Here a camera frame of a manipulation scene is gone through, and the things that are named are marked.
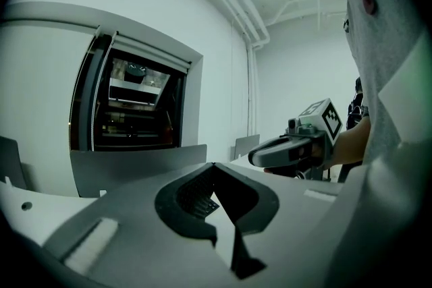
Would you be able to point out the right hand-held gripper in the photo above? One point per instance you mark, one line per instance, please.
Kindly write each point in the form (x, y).
(324, 131)

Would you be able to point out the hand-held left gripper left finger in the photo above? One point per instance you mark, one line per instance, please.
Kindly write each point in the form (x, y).
(135, 212)

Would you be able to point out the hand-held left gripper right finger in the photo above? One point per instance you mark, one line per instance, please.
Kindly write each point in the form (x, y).
(297, 212)

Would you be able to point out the black keyboard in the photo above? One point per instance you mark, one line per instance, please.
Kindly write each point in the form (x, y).
(211, 206)

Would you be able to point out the person's right forearm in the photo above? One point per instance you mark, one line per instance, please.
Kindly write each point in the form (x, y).
(351, 141)

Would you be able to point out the dark grey desk partition panel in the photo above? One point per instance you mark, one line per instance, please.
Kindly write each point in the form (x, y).
(10, 158)
(135, 168)
(248, 145)

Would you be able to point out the dark window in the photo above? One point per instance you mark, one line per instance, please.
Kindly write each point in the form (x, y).
(135, 118)

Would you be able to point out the person's grey hoodie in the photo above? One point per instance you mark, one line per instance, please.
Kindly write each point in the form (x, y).
(378, 54)

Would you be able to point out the white conduit pipe run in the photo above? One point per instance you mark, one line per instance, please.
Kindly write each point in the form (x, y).
(246, 13)

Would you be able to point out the white roller blind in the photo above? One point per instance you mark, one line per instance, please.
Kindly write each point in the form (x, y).
(152, 52)
(40, 94)

